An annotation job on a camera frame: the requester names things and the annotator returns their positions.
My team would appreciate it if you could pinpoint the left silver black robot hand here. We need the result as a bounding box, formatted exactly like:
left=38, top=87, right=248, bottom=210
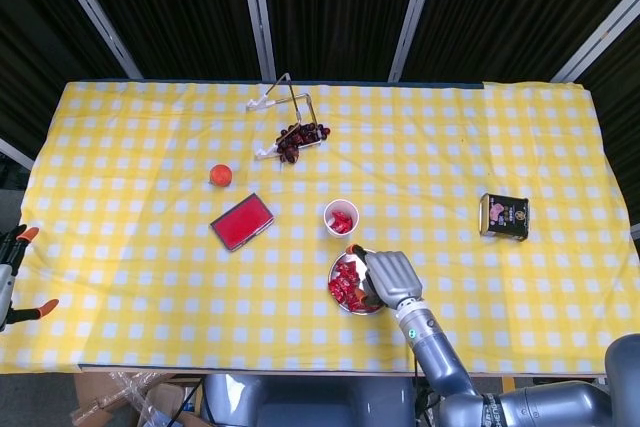
left=0, top=225, right=60, bottom=333

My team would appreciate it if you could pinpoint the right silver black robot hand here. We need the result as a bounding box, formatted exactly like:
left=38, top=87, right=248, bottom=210
left=345, top=243, right=424, bottom=312

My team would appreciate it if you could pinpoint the round stainless steel plate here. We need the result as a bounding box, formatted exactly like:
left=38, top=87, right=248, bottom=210
left=327, top=249, right=394, bottom=316

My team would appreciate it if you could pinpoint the white paper cup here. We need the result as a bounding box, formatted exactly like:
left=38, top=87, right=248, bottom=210
left=323, top=198, right=361, bottom=238

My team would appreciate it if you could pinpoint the black gold tin can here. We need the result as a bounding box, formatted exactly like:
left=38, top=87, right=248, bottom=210
left=478, top=192, right=531, bottom=243

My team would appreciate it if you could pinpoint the brown cardboard box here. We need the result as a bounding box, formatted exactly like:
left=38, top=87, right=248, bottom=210
left=69, top=371, right=204, bottom=427

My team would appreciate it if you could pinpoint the grey robot torso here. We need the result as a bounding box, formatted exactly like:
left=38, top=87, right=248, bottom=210
left=199, top=374, right=416, bottom=427

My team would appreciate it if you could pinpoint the yellow white checkered tablecloth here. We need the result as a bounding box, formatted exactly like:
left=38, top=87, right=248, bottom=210
left=0, top=79, right=640, bottom=376

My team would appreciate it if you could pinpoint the red stamp pad case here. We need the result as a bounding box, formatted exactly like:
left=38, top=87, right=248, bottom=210
left=209, top=192, right=276, bottom=252

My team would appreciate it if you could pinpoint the dark red grape bunch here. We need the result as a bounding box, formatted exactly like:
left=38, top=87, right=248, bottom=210
left=276, top=121, right=333, bottom=165

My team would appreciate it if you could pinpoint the clear plastic wrap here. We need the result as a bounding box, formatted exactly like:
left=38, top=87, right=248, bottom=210
left=102, top=370, right=174, bottom=427

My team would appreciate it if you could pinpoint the orange red ball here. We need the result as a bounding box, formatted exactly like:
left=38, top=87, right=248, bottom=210
left=208, top=163, right=234, bottom=188

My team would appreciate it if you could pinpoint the thin black floor cable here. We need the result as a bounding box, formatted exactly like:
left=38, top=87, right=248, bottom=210
left=169, top=379, right=204, bottom=423

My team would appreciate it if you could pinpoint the folding metal wire stand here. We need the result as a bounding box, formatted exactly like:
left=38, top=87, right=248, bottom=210
left=245, top=72, right=321, bottom=162

